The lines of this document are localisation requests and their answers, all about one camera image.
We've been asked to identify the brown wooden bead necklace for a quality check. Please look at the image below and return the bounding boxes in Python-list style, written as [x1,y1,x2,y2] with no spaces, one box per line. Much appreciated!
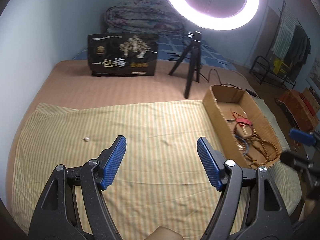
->
[236,134,281,169]

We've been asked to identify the dark blue bangle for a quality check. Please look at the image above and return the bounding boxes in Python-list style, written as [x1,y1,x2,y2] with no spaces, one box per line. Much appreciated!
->
[234,134,249,157]

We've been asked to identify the open cardboard box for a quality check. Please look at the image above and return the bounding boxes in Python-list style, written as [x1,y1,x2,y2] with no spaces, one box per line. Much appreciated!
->
[203,85,282,169]

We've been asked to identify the yellow black box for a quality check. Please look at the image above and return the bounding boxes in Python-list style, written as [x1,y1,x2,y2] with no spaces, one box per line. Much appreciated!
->
[273,57,290,75]

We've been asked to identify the dark hanging clothes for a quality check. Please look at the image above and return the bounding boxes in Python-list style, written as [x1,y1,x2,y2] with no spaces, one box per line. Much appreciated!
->
[289,25,311,66]

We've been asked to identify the white striped towel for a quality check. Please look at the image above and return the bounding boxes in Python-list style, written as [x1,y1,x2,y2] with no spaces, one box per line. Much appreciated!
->
[271,5,298,60]

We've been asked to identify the black clothes rack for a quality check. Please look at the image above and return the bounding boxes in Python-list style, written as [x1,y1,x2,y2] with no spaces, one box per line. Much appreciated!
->
[249,0,311,89]

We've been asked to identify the yellow striped cloth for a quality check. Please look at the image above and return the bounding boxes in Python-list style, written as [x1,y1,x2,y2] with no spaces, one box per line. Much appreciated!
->
[11,99,304,240]

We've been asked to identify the tan bed sheet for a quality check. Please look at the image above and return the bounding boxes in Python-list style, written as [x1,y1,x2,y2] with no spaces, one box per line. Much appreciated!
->
[4,59,258,181]

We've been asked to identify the black tripod stand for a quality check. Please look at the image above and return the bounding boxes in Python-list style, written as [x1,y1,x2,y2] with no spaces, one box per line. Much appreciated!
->
[168,31,202,99]

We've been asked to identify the black snack bag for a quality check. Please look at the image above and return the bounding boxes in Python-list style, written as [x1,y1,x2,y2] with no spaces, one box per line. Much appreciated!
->
[87,33,159,77]

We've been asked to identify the folded floral quilt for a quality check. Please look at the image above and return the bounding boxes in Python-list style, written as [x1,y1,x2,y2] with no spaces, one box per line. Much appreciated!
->
[103,0,185,35]

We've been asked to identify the black power cable with switch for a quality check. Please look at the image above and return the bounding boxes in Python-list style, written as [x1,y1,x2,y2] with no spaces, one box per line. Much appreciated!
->
[198,68,259,97]

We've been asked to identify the white ring light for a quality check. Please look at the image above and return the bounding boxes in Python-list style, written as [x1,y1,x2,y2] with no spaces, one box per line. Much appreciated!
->
[168,0,260,31]

